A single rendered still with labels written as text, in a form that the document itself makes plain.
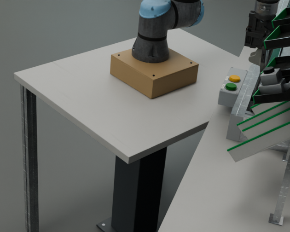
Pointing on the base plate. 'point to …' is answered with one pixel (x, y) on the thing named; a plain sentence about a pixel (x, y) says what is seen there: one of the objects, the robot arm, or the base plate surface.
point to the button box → (230, 95)
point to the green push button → (231, 86)
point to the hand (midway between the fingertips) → (263, 68)
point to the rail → (244, 101)
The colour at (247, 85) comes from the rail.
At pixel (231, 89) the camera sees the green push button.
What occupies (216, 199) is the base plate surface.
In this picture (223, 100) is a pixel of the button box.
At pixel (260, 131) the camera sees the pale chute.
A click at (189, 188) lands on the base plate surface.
